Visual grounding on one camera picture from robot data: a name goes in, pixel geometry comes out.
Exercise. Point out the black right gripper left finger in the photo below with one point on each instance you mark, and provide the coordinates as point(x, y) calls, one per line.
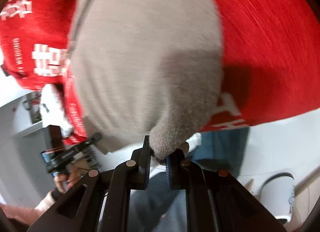
point(100, 200)

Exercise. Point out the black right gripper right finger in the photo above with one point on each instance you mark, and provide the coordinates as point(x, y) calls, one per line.
point(216, 201)

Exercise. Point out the grey knitted small garment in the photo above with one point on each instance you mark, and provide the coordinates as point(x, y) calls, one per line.
point(146, 68)

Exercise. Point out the person's left hand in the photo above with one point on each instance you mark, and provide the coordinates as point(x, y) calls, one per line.
point(64, 181)

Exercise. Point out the blue jeans legs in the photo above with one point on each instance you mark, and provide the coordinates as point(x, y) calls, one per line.
point(162, 206)

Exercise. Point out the white bucket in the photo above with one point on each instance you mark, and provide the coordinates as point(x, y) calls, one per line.
point(277, 195)

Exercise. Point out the red blanket with white print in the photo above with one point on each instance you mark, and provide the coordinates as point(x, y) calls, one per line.
point(270, 56)

